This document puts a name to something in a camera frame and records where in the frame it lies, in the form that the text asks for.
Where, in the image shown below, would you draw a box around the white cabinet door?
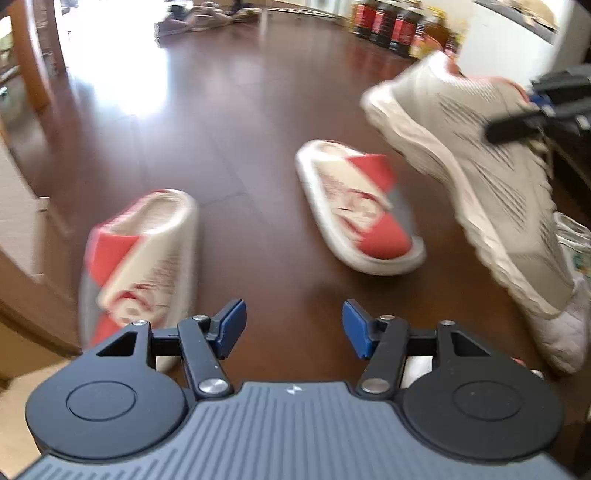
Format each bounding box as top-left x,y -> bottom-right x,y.
457,0 -> 591,89

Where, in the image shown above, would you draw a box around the distant grey shoes pile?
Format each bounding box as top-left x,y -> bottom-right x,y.
155,1 -> 262,38

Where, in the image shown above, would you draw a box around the wooden table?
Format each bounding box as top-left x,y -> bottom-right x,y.
1,1 -> 67,112

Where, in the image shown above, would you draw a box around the dark bottles row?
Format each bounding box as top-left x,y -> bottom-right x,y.
349,1 -> 462,60

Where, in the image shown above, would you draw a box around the beige mesh running sneaker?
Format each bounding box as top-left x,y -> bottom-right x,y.
361,52 -> 590,374

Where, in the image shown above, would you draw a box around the red white slide sandal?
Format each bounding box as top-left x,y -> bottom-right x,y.
78,189 -> 199,350
295,140 -> 427,276

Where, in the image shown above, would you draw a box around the white sneaker green yellow accents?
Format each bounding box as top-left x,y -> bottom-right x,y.
553,212 -> 590,283

